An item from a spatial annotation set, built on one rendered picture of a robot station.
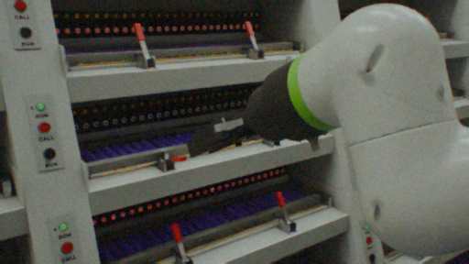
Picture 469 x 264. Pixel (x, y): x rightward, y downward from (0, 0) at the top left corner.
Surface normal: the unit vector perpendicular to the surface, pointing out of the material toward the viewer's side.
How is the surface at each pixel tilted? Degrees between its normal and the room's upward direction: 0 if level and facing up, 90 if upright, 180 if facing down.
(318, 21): 90
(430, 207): 89
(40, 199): 90
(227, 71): 111
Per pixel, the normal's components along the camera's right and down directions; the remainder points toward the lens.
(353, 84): -0.73, 0.18
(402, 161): -0.44, -0.07
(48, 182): 0.56, -0.09
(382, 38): -0.24, -0.22
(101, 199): 0.59, 0.26
